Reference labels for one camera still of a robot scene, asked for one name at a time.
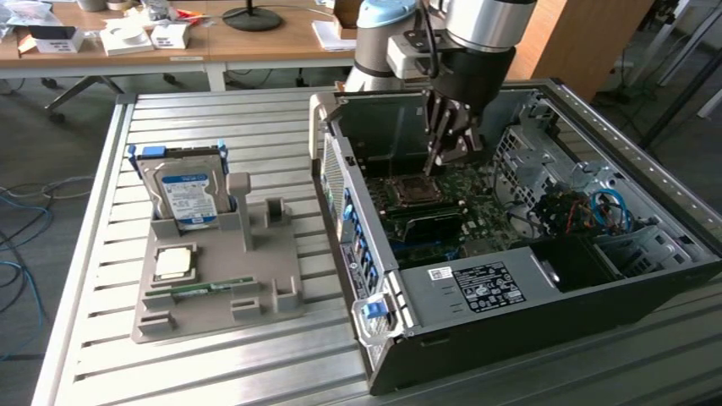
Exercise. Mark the black round lamp base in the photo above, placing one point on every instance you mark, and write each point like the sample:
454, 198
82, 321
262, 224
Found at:
253, 19

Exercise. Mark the metal CPU socket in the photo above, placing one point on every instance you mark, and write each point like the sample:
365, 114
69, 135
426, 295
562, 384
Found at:
412, 190

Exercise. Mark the hard disk blue caddy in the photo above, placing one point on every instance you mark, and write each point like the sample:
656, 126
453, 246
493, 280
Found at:
186, 194

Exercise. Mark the white box with tape roll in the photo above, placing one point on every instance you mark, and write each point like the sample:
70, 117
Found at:
127, 38

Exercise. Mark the grey chipset heatsink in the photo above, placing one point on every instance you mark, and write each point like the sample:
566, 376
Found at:
477, 250

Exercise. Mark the grey round container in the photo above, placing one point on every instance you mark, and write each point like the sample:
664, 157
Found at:
91, 5

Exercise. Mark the open black PC case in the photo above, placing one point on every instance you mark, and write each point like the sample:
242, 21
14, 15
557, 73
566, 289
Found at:
508, 338

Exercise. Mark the blue expansion slot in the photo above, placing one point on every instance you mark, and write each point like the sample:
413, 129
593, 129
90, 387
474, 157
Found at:
418, 246

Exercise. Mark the brown cardboard box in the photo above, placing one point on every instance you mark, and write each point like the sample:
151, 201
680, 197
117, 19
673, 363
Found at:
345, 14

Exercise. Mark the wooden office desk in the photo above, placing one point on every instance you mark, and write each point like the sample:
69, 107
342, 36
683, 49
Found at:
254, 46

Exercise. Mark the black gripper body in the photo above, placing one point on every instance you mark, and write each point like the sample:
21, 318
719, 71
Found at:
477, 76

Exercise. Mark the clear plastic bag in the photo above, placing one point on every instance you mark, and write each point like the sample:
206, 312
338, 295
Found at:
29, 12

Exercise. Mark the silver disk bay cage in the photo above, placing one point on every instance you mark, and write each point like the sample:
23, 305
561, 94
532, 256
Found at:
528, 169

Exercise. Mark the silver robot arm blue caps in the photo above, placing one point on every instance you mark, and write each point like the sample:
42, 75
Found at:
376, 51

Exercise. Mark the white box black top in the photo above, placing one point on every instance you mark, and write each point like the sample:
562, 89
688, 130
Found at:
57, 40

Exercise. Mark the green motherboard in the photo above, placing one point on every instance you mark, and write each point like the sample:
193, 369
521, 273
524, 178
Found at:
480, 199

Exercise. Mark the silver power supply unit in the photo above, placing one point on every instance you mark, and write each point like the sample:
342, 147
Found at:
440, 296

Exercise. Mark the white paper stack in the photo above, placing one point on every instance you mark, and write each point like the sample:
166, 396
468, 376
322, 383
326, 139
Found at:
333, 38

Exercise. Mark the beige tape roll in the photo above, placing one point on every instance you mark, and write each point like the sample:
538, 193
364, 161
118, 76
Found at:
119, 5

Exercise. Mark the graphics card black cooler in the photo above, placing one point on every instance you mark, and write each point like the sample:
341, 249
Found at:
434, 230

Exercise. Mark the silver CPU chip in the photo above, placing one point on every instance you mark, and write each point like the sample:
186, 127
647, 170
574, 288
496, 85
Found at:
173, 262

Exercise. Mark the grey printed parts rack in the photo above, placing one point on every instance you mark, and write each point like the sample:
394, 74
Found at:
226, 262

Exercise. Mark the white labelled box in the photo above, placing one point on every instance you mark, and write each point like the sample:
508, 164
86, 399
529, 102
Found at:
170, 36

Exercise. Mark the wooden cabinet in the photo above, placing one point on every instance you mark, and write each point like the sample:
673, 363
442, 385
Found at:
593, 51

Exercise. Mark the blue case latch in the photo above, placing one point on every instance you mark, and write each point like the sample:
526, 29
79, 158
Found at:
376, 308

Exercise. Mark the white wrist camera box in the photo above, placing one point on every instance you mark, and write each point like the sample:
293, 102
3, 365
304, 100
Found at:
404, 55

